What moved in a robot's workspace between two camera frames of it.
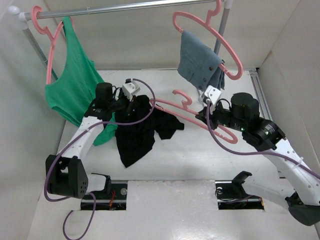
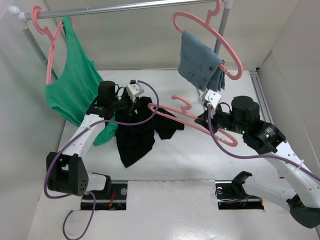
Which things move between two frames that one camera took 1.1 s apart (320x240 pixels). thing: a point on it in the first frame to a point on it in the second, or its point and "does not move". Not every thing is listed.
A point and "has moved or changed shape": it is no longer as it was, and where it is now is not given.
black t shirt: (136, 141) does not move
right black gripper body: (224, 117) does not move
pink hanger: (217, 131) has moved or changed shape
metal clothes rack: (22, 15) does not move
